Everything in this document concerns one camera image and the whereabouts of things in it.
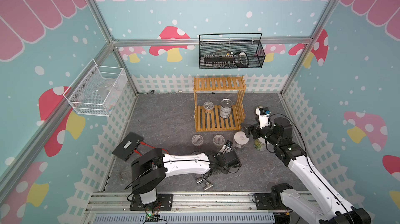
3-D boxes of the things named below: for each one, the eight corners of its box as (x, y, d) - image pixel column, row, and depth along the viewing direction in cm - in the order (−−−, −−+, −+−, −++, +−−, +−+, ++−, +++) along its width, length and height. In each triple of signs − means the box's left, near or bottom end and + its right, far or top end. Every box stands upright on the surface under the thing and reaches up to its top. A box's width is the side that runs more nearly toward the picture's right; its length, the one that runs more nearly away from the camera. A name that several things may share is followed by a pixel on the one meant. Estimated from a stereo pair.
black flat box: (113, 155, 91) (111, 153, 89) (132, 133, 101) (130, 131, 98) (126, 161, 89) (124, 159, 87) (144, 139, 98) (142, 136, 96)
